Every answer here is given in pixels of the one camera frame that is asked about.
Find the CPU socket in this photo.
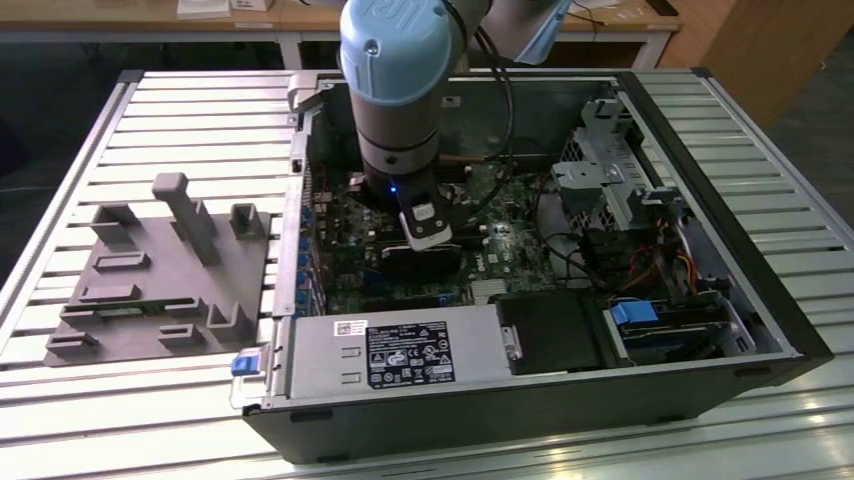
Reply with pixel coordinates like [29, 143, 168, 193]
[438, 182, 474, 225]

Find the black plastic drive cover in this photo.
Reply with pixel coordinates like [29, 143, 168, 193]
[488, 290, 620, 377]

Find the black graphics card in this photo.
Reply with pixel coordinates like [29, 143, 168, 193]
[378, 242, 464, 280]

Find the green motherboard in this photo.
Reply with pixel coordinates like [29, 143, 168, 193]
[303, 158, 560, 319]

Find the silver chipset heat sink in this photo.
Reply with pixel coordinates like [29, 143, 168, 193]
[468, 278, 510, 305]

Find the grey plastic case latch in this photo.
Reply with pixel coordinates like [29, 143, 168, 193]
[284, 71, 336, 115]

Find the silver metal drive cage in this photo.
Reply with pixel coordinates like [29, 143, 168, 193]
[550, 97, 686, 232]

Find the silver power supply unit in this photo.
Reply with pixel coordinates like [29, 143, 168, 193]
[263, 302, 520, 402]

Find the grey parts rack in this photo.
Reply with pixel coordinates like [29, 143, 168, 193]
[40, 171, 276, 370]

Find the blue case latch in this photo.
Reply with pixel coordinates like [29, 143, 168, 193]
[228, 349, 263, 377]

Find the blue disk carrier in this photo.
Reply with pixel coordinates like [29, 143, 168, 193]
[606, 298, 732, 362]

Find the black PC case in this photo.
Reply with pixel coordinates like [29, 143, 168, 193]
[240, 67, 835, 464]

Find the wooden desk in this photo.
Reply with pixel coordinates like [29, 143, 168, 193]
[0, 0, 686, 71]

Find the wooden cabinet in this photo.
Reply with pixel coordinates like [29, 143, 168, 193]
[656, 0, 854, 130]

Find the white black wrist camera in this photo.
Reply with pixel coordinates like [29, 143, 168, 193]
[398, 199, 456, 253]

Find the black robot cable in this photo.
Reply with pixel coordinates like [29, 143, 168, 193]
[459, 0, 519, 211]

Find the black cable bundle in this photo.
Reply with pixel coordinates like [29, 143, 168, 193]
[540, 230, 632, 294]

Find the yellow red wire bundle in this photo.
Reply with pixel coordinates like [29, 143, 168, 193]
[616, 243, 706, 296]

